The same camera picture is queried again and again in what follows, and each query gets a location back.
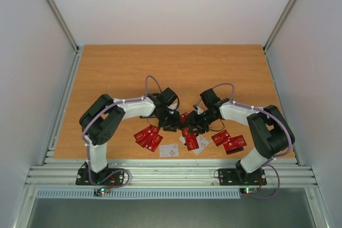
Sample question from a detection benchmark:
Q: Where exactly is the red vip card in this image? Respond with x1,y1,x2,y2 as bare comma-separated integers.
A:
134,126,153,146
223,135,247,151
211,130,231,146
184,133,199,151
142,134,163,152

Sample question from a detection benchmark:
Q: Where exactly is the black leather card holder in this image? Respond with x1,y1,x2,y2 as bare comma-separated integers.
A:
139,115,157,119

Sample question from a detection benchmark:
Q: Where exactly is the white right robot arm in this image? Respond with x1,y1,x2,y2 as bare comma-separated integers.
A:
186,89,295,185

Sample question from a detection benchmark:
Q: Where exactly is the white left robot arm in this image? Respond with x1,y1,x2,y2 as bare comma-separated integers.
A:
79,88,180,185

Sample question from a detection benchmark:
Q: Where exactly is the red card upper centre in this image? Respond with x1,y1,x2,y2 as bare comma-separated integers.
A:
180,113,189,138

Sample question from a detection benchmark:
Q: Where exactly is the white card right centre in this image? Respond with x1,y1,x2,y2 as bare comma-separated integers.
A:
192,135,209,155

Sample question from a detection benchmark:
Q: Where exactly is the white card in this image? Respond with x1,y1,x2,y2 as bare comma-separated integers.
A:
159,144,179,158
192,135,209,155

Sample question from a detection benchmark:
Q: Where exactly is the red card under left pile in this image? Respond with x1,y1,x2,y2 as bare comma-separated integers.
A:
148,125,160,135

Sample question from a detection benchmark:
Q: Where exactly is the red striped card far right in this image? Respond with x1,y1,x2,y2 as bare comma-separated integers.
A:
226,147,244,155

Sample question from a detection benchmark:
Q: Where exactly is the right small circuit board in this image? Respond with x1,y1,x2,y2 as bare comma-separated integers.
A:
240,187,260,194

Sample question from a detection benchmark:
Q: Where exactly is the small circuit board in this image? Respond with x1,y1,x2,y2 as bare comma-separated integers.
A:
240,187,260,194
94,187,111,196

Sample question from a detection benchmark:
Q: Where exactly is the left small circuit board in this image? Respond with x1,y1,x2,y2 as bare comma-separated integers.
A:
94,187,111,196

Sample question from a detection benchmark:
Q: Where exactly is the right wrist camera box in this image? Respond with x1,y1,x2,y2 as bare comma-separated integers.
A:
193,104,203,114

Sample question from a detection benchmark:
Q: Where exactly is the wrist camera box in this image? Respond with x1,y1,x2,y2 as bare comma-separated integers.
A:
193,104,203,114
168,103,178,111

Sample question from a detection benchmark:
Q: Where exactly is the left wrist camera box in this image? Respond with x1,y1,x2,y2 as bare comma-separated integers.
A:
168,103,178,111

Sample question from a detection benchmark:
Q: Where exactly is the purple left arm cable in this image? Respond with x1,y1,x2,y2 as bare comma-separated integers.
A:
82,75,162,187

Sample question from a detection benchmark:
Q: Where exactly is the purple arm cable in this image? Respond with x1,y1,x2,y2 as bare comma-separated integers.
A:
195,83,292,199
82,75,162,187

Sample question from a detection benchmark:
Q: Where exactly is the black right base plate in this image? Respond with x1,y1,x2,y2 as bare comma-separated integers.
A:
218,168,267,186

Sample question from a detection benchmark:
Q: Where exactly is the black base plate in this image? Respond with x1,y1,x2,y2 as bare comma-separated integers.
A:
218,168,267,186
75,168,126,186

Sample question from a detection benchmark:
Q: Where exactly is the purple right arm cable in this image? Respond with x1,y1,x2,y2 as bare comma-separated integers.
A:
195,83,292,199

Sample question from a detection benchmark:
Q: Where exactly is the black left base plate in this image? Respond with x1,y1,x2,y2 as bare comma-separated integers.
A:
75,168,126,186

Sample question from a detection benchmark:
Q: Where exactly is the left aluminium frame post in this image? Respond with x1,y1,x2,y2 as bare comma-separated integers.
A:
29,0,81,52

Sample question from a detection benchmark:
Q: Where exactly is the aluminium frame post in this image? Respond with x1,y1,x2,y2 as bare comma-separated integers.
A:
263,0,315,52
29,0,81,52

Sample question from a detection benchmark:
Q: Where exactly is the aluminium rail base front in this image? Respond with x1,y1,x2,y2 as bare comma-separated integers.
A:
25,158,317,188

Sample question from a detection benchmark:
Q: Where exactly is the grey slotted cable duct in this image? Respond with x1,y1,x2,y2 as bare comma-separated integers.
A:
36,188,240,200

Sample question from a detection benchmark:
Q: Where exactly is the right aluminium frame post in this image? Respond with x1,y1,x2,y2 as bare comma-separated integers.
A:
263,0,315,52

